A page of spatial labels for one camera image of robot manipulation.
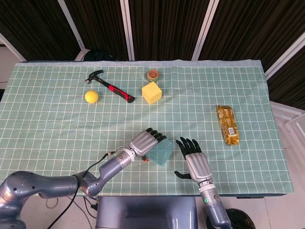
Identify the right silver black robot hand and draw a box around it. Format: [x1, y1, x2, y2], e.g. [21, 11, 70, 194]
[174, 136, 213, 184]

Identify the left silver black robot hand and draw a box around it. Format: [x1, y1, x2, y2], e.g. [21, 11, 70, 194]
[129, 127, 168, 163]

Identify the gold foil snack package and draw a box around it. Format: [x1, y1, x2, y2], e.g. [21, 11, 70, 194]
[216, 104, 240, 147]

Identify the yellow foam cube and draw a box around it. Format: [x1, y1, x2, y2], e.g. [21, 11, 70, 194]
[142, 82, 163, 105]

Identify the black red claw hammer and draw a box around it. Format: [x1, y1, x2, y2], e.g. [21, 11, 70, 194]
[85, 69, 136, 104]

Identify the small brown green cup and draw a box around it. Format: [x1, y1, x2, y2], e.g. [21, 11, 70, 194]
[146, 69, 160, 83]

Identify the black trash bin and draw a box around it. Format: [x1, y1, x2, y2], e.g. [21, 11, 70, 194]
[206, 208, 257, 229]

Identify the grey blue robot torso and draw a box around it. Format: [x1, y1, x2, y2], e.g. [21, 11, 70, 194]
[95, 196, 198, 229]

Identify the yellow ball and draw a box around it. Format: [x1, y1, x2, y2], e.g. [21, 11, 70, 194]
[84, 90, 99, 104]

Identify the green white checked tablecloth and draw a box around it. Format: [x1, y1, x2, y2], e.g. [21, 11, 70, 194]
[0, 59, 295, 197]

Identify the white metal rack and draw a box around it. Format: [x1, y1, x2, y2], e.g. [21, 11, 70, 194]
[270, 101, 305, 134]

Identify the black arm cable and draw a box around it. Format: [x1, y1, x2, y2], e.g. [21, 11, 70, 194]
[46, 151, 120, 229]

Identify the white partition post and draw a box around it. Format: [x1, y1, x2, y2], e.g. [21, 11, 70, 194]
[57, 0, 87, 62]
[120, 0, 135, 61]
[192, 0, 220, 61]
[0, 32, 26, 62]
[264, 31, 305, 81]

